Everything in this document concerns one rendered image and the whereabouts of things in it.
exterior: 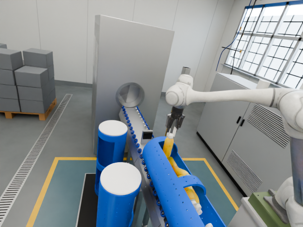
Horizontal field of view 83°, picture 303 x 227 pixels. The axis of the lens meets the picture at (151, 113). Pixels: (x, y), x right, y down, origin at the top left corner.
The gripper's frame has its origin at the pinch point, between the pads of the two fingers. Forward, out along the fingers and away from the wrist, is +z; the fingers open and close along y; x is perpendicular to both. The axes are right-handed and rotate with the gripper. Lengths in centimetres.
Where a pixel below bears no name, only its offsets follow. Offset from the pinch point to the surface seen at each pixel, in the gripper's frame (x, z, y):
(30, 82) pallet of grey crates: -246, 54, 149
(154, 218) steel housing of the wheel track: 30, 48, 14
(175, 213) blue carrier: 45, 20, 13
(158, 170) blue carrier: 17.0, 18.1, 12.8
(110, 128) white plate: -54, 30, 35
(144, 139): -40, 35, 2
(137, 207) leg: -11, 95, 9
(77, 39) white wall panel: -444, -8, 84
